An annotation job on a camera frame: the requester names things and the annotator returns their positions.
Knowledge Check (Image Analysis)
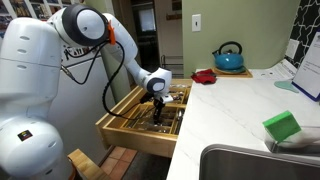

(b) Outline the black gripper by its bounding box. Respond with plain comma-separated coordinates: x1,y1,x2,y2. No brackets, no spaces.
152,99,167,125

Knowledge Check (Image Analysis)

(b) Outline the light wooden kitchen drawer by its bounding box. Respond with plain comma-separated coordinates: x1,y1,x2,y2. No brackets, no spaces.
95,78,194,159

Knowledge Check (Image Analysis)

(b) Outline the wooden cutlery tray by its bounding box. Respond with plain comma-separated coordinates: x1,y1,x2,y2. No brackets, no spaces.
154,83,193,106
120,102,187,136

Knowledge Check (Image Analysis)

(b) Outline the large silver serving spoon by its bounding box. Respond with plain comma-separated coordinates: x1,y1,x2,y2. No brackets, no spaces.
174,108,186,134

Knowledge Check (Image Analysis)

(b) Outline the black metal shoe rack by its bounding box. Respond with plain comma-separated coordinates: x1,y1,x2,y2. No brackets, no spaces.
160,54,184,78

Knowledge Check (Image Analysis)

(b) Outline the red cloth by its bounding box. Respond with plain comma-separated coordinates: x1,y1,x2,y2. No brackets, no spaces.
190,68,218,85

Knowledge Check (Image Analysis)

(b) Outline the dark door with window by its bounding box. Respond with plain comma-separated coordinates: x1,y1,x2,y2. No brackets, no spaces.
131,0,159,73

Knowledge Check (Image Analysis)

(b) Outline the white refrigerator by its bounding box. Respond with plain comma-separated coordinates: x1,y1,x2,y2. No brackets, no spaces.
0,0,118,164

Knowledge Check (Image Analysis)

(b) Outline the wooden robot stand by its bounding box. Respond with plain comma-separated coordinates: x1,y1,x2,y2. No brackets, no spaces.
67,148,111,180

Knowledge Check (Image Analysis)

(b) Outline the blue tea kettle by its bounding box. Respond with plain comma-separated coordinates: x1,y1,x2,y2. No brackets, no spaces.
212,40,245,72

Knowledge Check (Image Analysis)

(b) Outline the wooden trivet board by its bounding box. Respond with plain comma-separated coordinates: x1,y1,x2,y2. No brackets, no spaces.
211,66,254,79

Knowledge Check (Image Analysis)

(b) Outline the stainless steel sink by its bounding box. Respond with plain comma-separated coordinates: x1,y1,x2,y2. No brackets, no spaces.
199,143,320,180

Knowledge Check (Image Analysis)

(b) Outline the dark framed picture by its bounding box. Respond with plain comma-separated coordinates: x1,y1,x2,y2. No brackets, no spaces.
171,0,183,11

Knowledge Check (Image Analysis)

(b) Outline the green sponge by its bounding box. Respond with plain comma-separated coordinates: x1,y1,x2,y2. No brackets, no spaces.
262,110,302,144

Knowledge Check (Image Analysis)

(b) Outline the white paper sheet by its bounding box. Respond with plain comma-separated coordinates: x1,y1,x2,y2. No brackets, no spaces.
249,59,299,81

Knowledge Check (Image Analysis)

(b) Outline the teal spoon rest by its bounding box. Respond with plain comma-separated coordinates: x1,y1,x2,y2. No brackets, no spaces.
273,79,300,94

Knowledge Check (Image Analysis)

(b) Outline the clear sponge holder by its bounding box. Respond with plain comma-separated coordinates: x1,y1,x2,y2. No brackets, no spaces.
264,125,320,156

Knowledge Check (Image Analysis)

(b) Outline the printed photo card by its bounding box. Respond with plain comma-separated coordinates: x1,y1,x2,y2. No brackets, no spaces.
9,0,32,18
30,2,51,20

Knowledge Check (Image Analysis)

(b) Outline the blue clipboard with paper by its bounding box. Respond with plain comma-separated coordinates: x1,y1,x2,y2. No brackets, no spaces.
291,31,320,103

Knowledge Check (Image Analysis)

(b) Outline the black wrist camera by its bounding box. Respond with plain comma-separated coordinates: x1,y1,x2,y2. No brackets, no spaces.
139,92,155,104

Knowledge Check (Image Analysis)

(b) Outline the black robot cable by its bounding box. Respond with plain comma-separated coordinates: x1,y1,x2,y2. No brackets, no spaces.
61,39,161,121

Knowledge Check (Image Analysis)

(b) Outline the orange cable clip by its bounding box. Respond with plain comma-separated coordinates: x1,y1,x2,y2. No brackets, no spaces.
107,20,117,46

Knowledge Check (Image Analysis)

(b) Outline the wooden coat hook rail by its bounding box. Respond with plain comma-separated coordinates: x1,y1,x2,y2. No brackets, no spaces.
165,12,183,21

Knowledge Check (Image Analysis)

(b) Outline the white light switch plate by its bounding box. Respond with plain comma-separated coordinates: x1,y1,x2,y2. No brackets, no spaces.
191,13,202,33

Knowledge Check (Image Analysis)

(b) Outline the white wall outlet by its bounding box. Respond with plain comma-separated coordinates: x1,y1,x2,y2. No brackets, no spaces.
285,38,300,60

